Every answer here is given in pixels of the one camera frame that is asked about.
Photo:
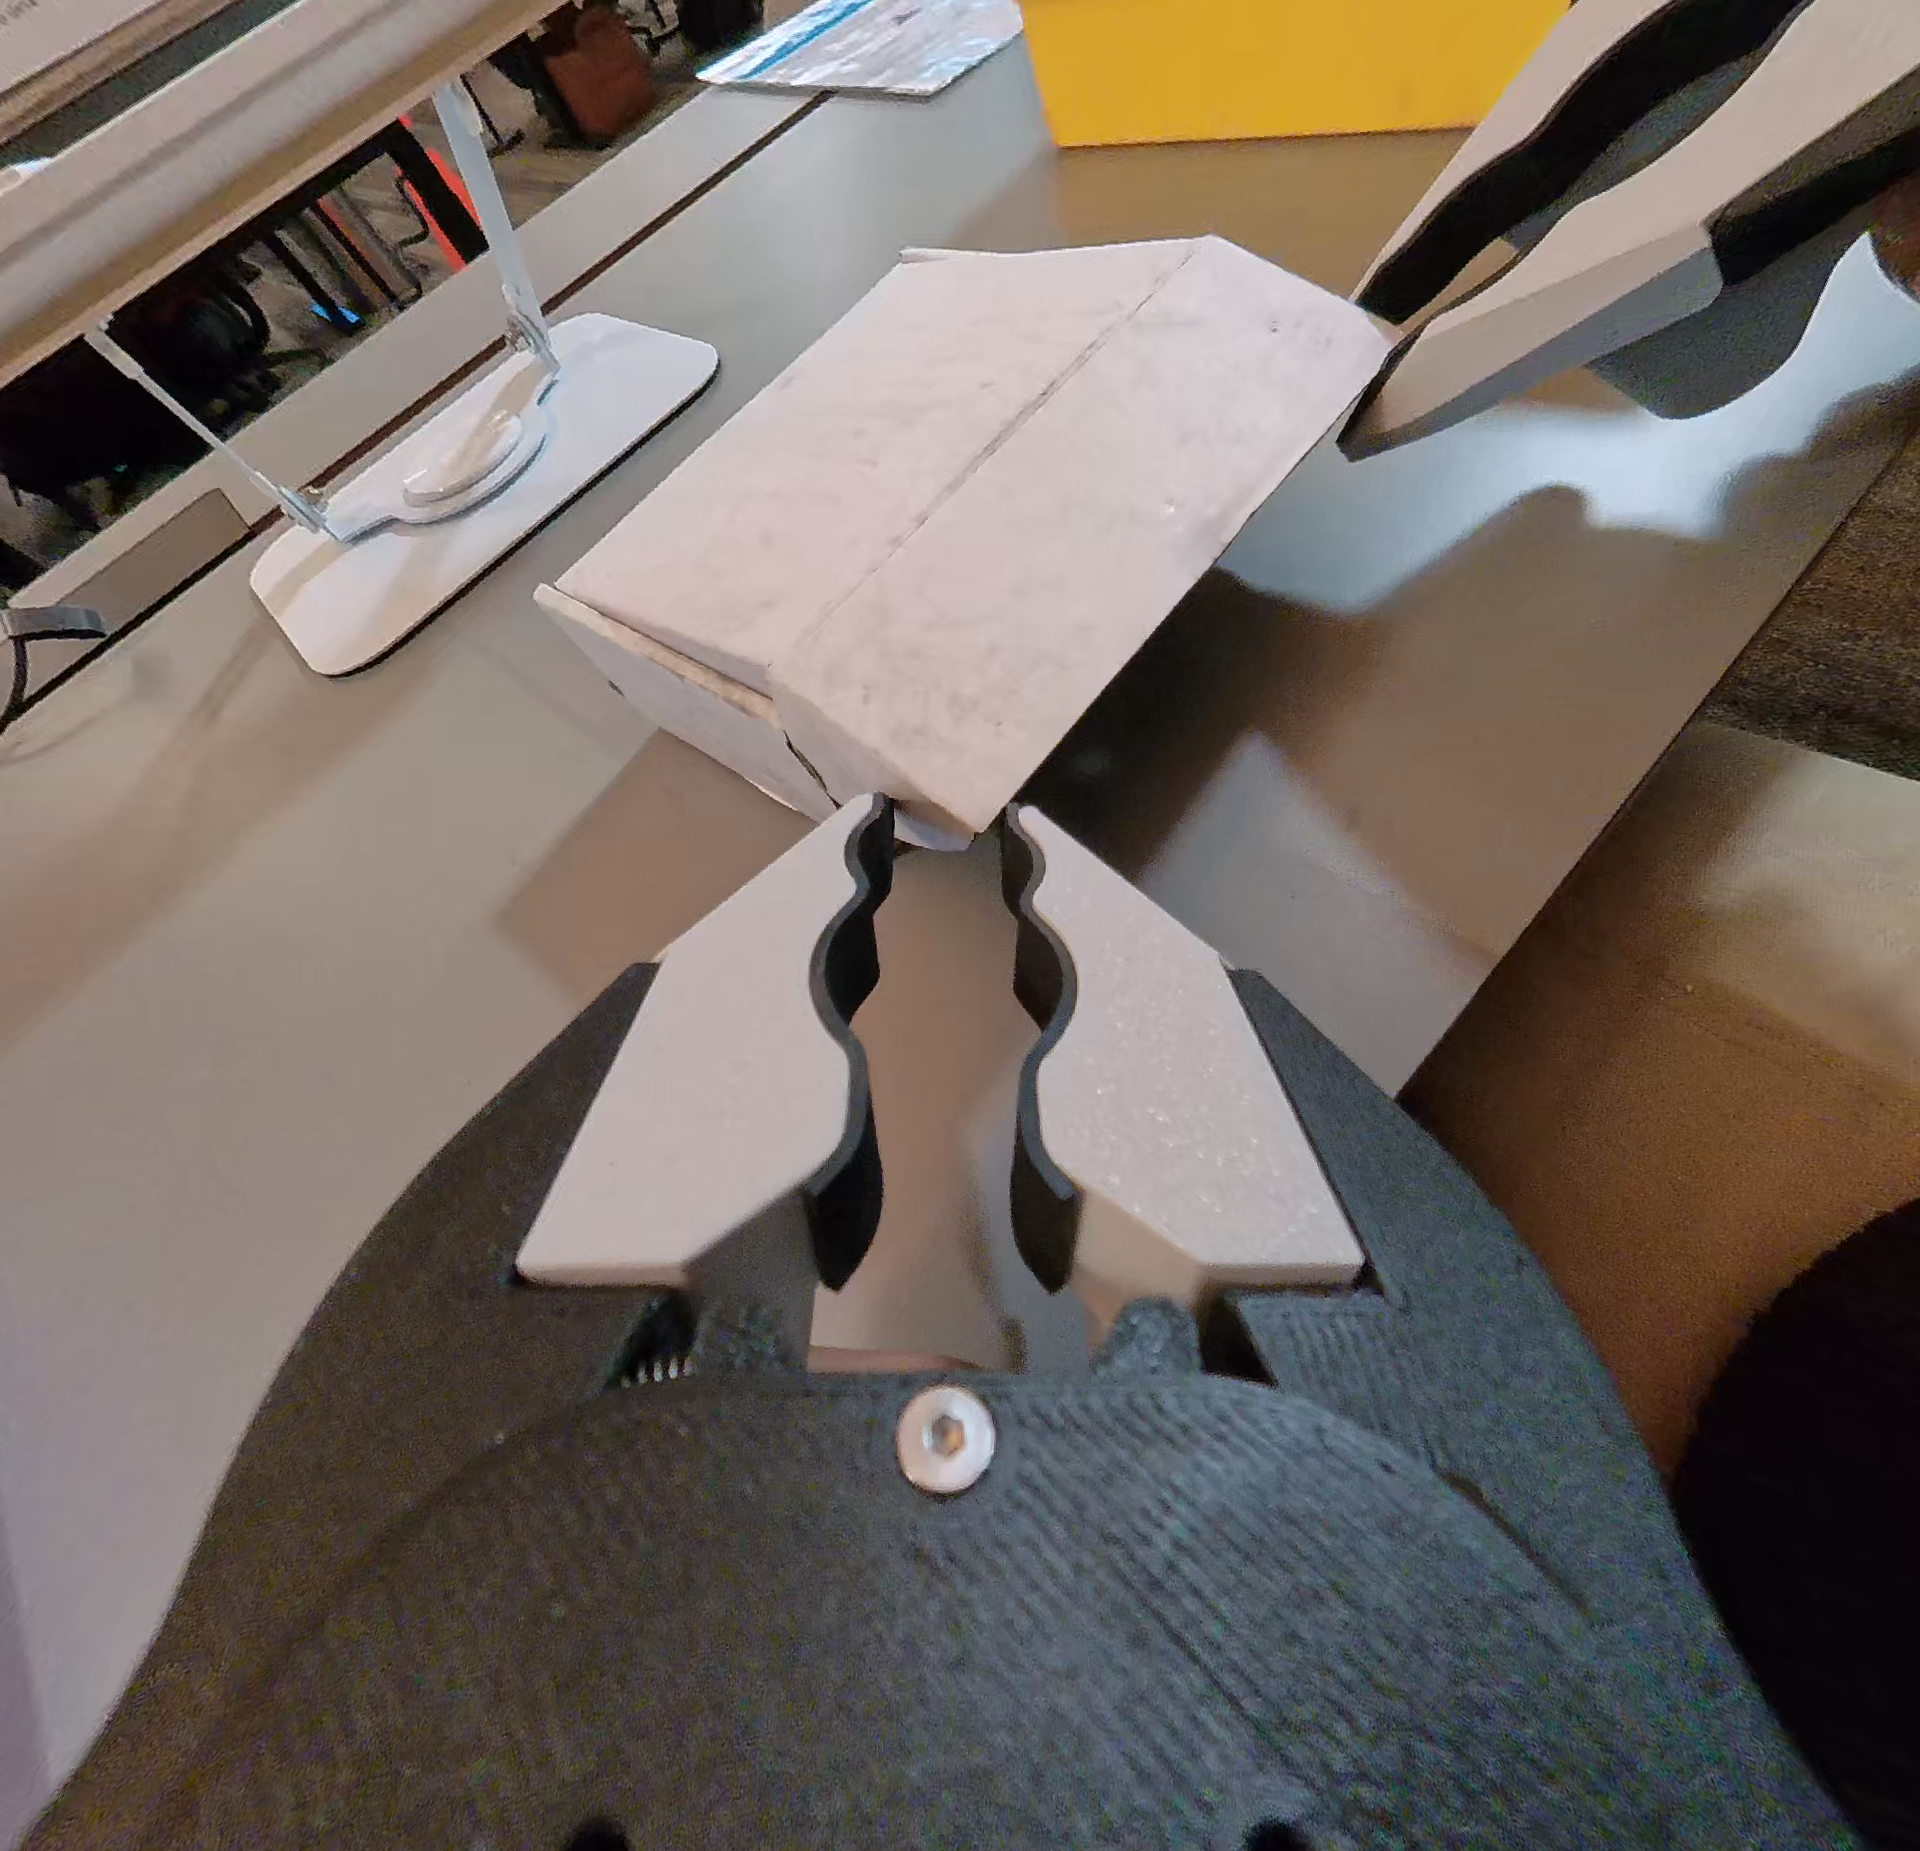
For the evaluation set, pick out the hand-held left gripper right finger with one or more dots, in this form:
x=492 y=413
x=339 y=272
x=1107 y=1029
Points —
x=1184 y=1117

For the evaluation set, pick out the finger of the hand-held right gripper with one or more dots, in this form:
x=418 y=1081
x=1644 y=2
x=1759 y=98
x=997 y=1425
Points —
x=1650 y=231
x=1515 y=158

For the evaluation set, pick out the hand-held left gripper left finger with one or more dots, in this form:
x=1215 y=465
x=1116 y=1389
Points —
x=705 y=1117

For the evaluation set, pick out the yellow plastic bin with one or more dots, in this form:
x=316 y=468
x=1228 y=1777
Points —
x=1275 y=35

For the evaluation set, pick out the white cardboard mailer box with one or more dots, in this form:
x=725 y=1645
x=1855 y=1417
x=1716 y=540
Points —
x=976 y=500

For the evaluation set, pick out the grey desk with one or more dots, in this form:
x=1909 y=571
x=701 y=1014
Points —
x=299 y=905

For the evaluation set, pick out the person's legs in tan trousers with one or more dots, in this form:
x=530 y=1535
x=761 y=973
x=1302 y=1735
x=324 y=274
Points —
x=1723 y=1010

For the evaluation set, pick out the blue and white paper sheet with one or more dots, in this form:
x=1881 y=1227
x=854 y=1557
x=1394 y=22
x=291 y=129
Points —
x=886 y=20

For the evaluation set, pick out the white document stand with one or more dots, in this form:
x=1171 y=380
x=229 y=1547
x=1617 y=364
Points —
x=598 y=380

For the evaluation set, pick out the person's black sweater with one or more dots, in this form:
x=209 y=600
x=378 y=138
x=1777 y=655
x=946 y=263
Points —
x=1831 y=1506

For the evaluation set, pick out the brown bag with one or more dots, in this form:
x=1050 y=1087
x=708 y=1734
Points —
x=595 y=73

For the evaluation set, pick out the orange traffic cone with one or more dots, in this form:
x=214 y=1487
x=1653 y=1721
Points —
x=429 y=199

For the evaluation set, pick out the printed instruction sheet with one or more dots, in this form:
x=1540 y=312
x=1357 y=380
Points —
x=120 y=6

